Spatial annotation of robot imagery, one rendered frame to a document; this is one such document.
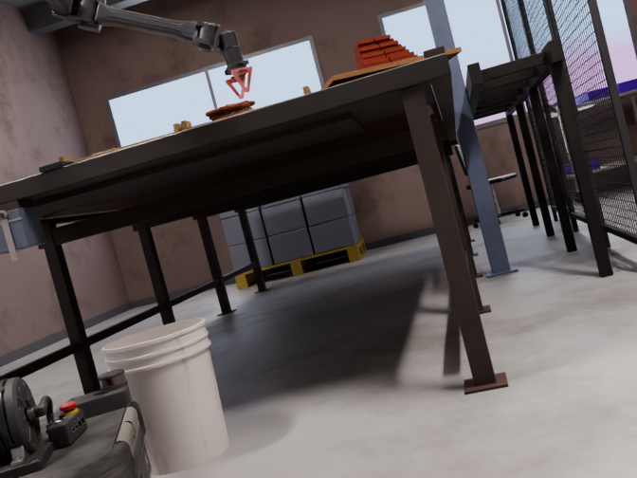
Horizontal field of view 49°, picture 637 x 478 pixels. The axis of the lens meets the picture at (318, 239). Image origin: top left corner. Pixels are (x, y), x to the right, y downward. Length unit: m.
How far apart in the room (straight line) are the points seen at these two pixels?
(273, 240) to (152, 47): 2.81
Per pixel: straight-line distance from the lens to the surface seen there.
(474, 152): 3.92
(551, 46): 3.18
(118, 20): 2.41
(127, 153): 2.18
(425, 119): 1.97
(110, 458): 1.47
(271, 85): 8.05
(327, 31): 8.06
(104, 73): 8.70
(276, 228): 7.00
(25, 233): 2.34
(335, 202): 6.89
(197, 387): 2.02
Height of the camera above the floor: 0.60
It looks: 3 degrees down
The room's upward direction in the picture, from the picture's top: 15 degrees counter-clockwise
